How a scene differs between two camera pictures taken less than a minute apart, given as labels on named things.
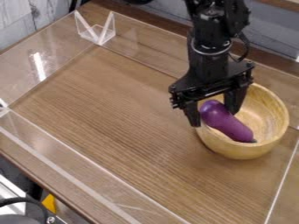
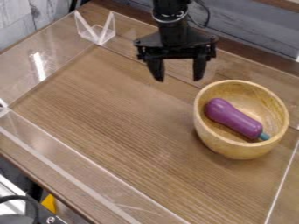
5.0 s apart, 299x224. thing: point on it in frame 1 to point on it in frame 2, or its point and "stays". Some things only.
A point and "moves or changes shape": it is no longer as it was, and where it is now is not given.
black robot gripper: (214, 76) to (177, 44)
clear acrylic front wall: (71, 177) stays
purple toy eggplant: (218, 116) moves or changes shape
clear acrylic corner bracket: (97, 33) stays
